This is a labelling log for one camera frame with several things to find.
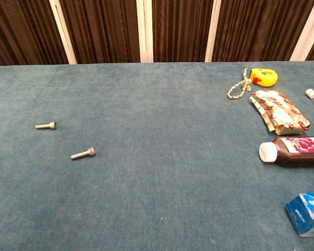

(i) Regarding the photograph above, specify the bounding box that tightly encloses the silver hex socket bolt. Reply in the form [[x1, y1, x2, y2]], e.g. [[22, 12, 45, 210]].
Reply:
[[35, 121, 59, 130], [70, 146, 97, 161]]

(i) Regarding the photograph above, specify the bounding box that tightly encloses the blue felt table cover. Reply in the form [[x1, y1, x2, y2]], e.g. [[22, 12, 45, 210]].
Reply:
[[0, 60, 314, 251]]

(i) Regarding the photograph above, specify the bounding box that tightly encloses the yellow tape measure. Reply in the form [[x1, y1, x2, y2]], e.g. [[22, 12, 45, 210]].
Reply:
[[250, 67, 278, 87]]

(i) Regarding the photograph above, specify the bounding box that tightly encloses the silver red foil snack packet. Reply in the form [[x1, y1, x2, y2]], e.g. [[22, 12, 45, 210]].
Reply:
[[249, 89, 311, 136]]

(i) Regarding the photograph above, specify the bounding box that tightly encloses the dark juice bottle white cap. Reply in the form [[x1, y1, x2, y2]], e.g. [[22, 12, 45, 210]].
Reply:
[[259, 136, 314, 168]]

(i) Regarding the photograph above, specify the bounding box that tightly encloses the blue cookie package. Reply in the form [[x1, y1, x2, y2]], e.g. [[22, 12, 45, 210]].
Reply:
[[285, 192, 314, 237]]

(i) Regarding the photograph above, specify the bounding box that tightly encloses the white frame post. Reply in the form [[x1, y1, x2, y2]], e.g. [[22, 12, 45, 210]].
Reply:
[[49, 0, 77, 65], [204, 0, 222, 63], [289, 0, 314, 62], [136, 0, 154, 63]]

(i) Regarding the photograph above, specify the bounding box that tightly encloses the white braided rope loop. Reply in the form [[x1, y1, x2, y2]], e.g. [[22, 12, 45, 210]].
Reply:
[[227, 67, 253, 100]]

